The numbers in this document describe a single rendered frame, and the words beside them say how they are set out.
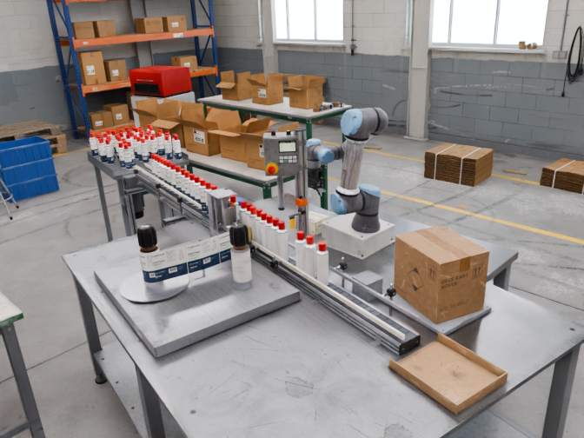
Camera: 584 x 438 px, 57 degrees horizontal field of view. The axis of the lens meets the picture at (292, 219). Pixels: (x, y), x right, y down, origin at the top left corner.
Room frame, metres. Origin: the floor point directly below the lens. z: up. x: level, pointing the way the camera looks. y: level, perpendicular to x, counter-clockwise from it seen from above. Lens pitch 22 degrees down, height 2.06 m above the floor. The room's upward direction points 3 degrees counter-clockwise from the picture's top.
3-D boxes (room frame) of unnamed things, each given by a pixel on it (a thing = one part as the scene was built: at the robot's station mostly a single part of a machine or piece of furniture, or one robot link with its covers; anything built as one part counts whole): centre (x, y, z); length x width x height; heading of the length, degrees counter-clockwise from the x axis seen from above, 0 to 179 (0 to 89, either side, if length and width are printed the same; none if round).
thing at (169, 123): (5.18, 1.07, 0.97); 0.44 x 0.38 x 0.37; 139
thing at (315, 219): (2.83, -0.11, 0.87); 0.16 x 0.12 x 0.07; 44
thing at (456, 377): (1.51, -0.51, 0.85); 0.30 x 0.26 x 0.04; 34
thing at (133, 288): (2.14, 0.64, 0.89); 0.31 x 0.31 x 0.01
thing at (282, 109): (7.27, 0.23, 0.39); 2.20 x 0.80 x 0.78; 44
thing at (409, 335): (2.33, 0.04, 0.86); 1.65 x 0.08 x 0.04; 34
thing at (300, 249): (2.21, -0.04, 0.98); 0.05 x 0.05 x 0.20
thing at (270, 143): (2.47, 0.03, 1.38); 0.17 x 0.10 x 0.19; 89
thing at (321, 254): (2.09, -0.13, 0.98); 0.05 x 0.05 x 0.20
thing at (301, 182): (2.45, -0.05, 1.16); 0.04 x 0.04 x 0.67; 34
